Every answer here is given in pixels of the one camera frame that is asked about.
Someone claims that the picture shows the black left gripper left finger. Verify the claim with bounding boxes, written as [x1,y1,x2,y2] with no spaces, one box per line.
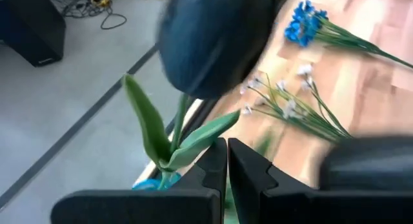
[50,137,228,224]

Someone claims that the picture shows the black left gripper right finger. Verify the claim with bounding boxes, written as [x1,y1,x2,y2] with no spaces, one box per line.
[228,137,413,224]

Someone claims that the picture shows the white artificial flower bunch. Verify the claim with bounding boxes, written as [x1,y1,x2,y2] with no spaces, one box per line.
[239,63,353,145]

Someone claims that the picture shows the blue artificial flower bunch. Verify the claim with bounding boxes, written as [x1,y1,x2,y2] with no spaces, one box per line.
[283,0,413,70]

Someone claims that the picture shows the flowers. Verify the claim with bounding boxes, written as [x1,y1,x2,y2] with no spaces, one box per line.
[123,0,279,190]

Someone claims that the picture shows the blue glass vase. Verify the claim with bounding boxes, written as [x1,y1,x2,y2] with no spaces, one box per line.
[131,172,183,191]

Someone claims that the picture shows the black equipment case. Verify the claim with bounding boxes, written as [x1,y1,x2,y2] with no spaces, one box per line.
[0,0,67,68]

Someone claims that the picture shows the black floor cables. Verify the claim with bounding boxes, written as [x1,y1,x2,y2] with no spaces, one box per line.
[61,0,128,30]

